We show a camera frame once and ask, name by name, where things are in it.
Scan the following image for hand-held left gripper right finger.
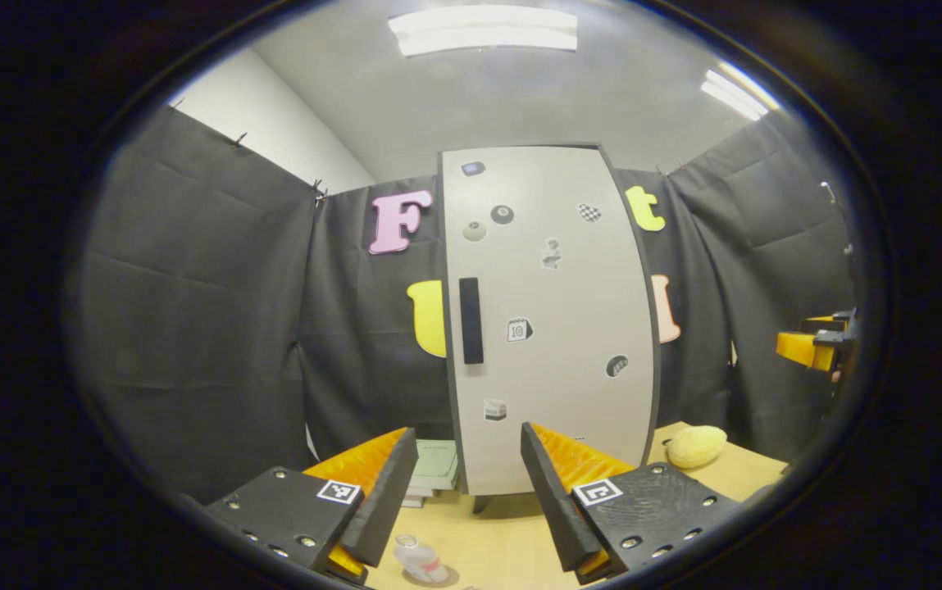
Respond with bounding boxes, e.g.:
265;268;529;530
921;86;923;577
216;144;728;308
520;422;742;585

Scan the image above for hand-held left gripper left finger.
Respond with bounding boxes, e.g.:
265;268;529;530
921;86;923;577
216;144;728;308
204;426;419;584

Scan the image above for clear plastic bottle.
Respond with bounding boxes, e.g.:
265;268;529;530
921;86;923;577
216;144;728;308
393;534;449;584

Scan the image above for dark grey cabinet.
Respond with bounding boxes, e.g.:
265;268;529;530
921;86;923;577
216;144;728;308
436;143;662;515

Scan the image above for grey cabinet door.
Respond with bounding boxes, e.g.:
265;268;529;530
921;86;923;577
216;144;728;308
438;145;660;497

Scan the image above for black door handle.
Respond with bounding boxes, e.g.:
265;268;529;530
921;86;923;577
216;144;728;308
458;277;485;365

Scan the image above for green book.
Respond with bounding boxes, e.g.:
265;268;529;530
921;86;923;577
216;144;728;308
412;440;459;491

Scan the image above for black backdrop cloth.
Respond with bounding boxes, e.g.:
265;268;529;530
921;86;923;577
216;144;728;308
65;105;857;505

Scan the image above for long ceiling light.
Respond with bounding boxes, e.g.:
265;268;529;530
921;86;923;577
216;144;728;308
700;68;781;122
389;7;579;58

